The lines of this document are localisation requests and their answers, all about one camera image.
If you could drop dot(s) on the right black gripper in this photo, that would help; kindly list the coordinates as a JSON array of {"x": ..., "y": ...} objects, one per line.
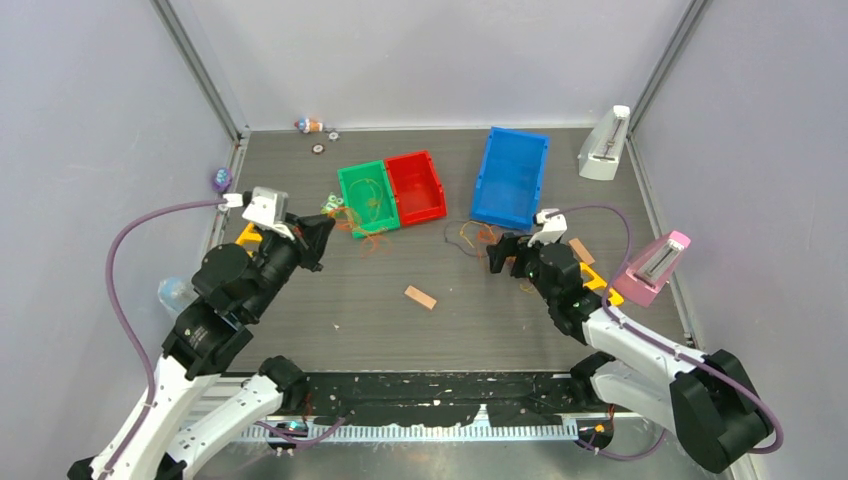
[{"x": 511, "y": 245}]

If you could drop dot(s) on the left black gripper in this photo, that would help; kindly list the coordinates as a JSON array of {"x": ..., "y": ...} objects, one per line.
[{"x": 311, "y": 233}]

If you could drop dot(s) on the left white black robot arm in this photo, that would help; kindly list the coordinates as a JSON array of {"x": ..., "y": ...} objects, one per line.
[{"x": 234, "y": 288}]

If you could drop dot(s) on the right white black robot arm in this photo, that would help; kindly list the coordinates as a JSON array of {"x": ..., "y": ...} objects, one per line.
[{"x": 707, "y": 401}]

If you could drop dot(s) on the yellow orange toy piece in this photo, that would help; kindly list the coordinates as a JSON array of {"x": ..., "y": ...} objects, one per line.
[{"x": 593, "y": 281}]

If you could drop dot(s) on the pink metronome box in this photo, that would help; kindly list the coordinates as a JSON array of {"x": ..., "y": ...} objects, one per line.
[{"x": 650, "y": 270}]

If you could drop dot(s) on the blue plastic bin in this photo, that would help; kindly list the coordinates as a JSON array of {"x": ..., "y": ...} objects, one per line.
[{"x": 508, "y": 185}]

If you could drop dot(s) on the purple round toy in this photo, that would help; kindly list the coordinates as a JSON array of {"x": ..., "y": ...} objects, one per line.
[{"x": 222, "y": 180}]

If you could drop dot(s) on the green plastic bin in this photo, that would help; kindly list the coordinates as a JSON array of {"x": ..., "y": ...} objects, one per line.
[{"x": 369, "y": 199}]

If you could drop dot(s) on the clear plastic bottle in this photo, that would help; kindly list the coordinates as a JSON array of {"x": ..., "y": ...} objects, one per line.
[{"x": 176, "y": 294}]

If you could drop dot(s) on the white metronome box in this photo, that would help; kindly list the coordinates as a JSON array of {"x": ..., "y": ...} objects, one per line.
[{"x": 600, "y": 154}]

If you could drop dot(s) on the small figurine toy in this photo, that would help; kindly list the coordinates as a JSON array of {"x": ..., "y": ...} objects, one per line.
[{"x": 308, "y": 125}]

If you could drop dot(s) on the small wooden block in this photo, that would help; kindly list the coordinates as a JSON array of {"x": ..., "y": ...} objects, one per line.
[{"x": 420, "y": 297}]

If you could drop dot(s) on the red plastic bin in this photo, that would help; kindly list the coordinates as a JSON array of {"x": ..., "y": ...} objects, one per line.
[{"x": 418, "y": 191}]

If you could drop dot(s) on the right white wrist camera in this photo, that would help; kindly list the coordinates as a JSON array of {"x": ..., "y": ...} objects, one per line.
[{"x": 552, "y": 225}]

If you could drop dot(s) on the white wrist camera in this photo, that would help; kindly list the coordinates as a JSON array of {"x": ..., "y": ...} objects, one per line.
[
  {"x": 552, "y": 225},
  {"x": 265, "y": 207}
]

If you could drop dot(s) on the yellow triangular toy frame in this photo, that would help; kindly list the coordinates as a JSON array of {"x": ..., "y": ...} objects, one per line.
[{"x": 249, "y": 239}]

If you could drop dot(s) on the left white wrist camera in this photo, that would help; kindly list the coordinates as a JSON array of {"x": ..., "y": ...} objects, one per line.
[{"x": 265, "y": 207}]

